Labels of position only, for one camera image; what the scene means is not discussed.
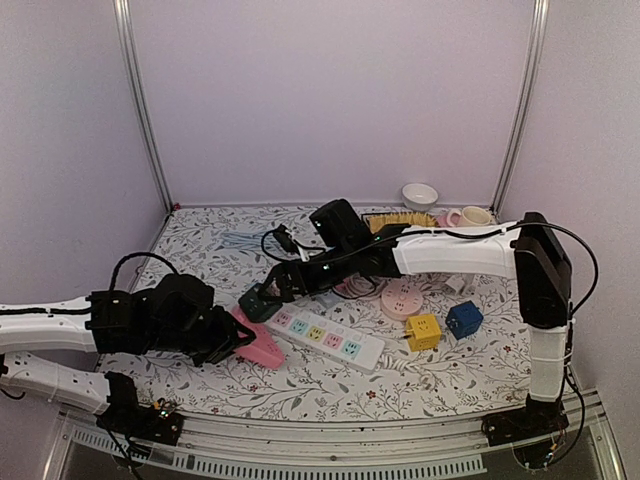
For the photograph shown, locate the pink triangular wedge block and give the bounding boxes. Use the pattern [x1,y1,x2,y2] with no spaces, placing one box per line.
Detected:
[231,305,285,370]

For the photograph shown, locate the aluminium front rail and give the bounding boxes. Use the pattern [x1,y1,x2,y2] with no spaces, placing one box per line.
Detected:
[44,390,629,479]

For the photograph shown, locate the white strip cord bundle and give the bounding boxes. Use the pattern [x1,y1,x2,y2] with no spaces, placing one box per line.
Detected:
[379,352,446,389]

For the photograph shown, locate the pink round power socket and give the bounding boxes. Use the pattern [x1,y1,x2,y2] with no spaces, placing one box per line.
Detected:
[380,279,423,321]

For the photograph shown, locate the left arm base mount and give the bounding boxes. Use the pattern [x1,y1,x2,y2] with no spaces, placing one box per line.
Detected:
[96,372,184,446]

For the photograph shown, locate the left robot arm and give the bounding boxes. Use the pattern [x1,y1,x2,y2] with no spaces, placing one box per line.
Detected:
[1,274,256,434]

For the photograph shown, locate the pink round plate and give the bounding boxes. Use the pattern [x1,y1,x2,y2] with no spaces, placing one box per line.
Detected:
[436,215,454,228]

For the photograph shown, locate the pink socket power cord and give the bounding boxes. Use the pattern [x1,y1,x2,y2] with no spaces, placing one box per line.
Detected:
[334,277,389,300]

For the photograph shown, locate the white long power strip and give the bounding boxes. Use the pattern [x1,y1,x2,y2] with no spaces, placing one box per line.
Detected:
[264,304,385,374]

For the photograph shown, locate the yellow cube socket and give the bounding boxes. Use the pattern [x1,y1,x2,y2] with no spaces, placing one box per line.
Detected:
[404,314,442,352]

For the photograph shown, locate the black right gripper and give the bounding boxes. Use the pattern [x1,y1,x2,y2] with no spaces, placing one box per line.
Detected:
[257,243,356,304]

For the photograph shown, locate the white ceramic bowl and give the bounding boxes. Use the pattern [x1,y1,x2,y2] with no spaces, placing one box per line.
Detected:
[401,183,439,212]

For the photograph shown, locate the white charger plug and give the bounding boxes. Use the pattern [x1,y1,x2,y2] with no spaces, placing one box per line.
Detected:
[444,274,475,295]

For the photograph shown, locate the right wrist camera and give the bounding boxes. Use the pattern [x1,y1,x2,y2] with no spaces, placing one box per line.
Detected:
[310,199,372,251]

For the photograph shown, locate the dark green cube socket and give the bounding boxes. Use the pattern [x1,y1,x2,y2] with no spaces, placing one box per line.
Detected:
[238,283,282,324]

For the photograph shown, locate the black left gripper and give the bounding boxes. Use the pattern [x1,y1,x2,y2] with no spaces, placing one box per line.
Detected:
[147,305,255,368]

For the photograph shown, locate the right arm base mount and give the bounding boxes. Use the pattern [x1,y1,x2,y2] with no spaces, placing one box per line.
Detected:
[481,397,569,446]

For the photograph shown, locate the cream textured mug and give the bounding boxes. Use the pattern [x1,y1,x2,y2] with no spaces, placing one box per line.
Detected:
[446,206,494,227]

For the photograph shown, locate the dark blue cube socket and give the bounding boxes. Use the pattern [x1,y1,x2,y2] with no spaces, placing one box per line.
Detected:
[445,301,484,340]

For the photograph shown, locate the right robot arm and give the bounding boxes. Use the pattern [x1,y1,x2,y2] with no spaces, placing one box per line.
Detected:
[259,213,572,436]

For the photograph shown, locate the woven bamboo tray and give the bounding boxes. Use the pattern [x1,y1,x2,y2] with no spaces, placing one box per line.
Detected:
[361,212,439,233]

